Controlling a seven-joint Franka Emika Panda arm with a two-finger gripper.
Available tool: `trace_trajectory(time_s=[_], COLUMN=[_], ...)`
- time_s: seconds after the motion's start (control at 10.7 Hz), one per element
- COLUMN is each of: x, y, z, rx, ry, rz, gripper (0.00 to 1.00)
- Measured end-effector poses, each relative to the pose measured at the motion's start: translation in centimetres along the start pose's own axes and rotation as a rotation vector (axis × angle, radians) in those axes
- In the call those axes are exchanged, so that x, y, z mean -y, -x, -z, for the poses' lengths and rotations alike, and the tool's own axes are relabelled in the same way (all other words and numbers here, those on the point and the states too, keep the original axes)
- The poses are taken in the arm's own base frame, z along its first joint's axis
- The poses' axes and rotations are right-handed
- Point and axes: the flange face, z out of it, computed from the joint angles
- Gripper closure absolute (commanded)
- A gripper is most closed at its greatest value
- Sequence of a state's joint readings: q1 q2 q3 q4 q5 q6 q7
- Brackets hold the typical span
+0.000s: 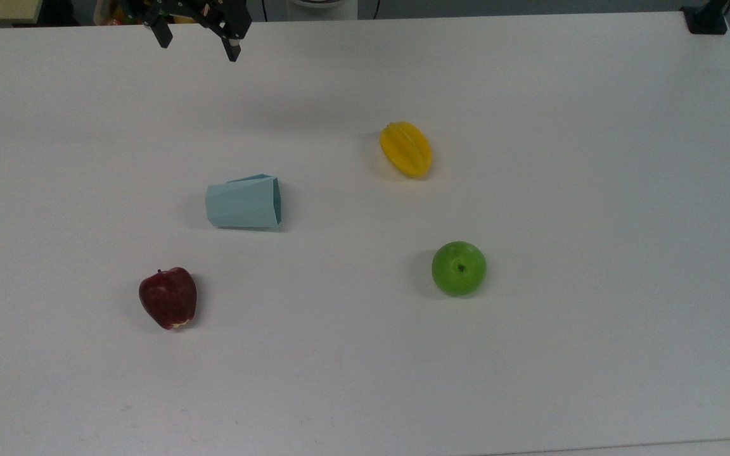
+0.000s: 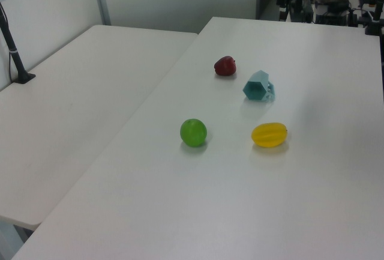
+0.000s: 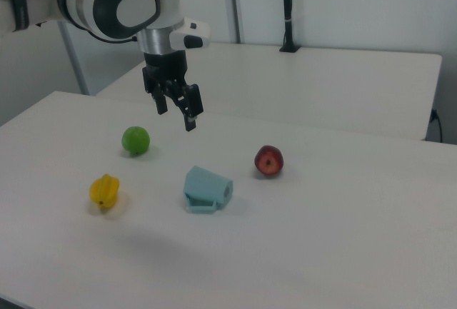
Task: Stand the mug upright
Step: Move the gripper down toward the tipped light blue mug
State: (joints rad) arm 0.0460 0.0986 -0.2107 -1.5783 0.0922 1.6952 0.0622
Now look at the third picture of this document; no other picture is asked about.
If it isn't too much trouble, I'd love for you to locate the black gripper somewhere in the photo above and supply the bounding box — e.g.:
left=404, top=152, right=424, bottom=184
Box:
left=141, top=50, right=205, bottom=132

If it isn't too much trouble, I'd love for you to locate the light blue mug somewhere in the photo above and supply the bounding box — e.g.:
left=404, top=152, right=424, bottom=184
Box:
left=183, top=165, right=234, bottom=214

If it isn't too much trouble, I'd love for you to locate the red apple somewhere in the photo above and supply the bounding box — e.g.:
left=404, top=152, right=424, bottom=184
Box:
left=253, top=145, right=285, bottom=176

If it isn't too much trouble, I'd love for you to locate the yellow star fruit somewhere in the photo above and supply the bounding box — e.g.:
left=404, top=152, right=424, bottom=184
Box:
left=89, top=173, right=121, bottom=211

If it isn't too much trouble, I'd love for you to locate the white rear table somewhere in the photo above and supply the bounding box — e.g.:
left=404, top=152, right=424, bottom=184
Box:
left=95, top=40, right=443, bottom=142

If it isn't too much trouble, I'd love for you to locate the black pole with clamp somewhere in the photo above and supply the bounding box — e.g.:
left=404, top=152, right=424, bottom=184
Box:
left=278, top=0, right=301, bottom=54

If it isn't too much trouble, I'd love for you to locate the black cable at table edge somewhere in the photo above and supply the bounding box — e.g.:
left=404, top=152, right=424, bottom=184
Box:
left=430, top=108, right=443, bottom=143

